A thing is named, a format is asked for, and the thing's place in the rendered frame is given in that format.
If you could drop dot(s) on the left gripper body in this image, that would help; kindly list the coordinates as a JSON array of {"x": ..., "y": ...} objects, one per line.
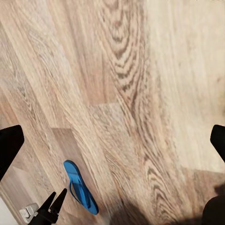
[{"x": 43, "y": 217}]

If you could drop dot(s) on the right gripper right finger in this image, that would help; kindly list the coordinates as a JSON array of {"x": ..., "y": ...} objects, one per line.
[{"x": 217, "y": 139}]

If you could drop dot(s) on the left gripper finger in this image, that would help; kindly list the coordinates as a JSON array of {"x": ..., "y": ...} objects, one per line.
[
  {"x": 55, "y": 207},
  {"x": 48, "y": 202}
]

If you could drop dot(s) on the sandal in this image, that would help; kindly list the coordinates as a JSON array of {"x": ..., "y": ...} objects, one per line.
[{"x": 81, "y": 191}]

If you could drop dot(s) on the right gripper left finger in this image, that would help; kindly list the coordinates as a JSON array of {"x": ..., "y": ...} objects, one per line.
[{"x": 11, "y": 140}]

